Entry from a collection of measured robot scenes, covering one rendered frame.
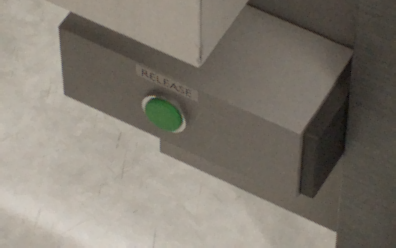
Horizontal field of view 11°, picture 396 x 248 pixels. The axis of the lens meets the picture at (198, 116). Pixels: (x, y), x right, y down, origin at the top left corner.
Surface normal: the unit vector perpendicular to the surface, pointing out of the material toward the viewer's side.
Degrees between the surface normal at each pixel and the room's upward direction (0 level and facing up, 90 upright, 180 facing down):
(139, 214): 0
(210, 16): 90
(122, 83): 90
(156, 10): 90
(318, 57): 0
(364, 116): 90
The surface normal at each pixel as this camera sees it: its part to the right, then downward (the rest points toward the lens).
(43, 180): 0.00, -0.61
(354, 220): -0.49, 0.69
